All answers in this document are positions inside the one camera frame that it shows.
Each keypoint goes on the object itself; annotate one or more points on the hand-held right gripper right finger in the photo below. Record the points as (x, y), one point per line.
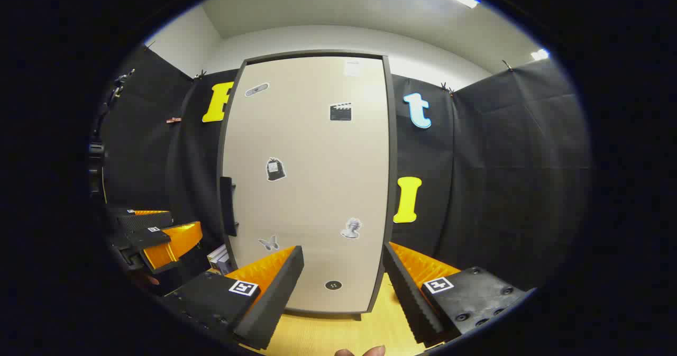
(407, 292)

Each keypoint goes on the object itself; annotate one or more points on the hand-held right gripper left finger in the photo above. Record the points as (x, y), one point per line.
(275, 292)

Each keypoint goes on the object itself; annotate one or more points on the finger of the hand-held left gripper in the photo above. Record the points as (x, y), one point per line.
(145, 221)
(172, 245)

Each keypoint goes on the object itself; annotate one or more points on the beige cabinet door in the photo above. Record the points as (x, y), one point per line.
(312, 197)

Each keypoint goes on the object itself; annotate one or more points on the dark grey cabinet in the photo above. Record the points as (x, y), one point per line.
(394, 186)

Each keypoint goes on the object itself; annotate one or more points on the white book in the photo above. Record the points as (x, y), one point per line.
(218, 255)

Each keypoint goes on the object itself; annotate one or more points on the grey blue book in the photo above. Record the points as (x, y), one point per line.
(228, 265)

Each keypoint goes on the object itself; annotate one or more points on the small red clip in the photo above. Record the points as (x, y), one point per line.
(173, 119)

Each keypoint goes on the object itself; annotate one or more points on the black backdrop cloth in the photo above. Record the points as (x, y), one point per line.
(502, 186)

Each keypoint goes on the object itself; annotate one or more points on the black clip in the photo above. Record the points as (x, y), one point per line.
(149, 44)
(446, 87)
(201, 74)
(508, 65)

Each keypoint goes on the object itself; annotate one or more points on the small ceiling light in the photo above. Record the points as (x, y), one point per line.
(540, 55)

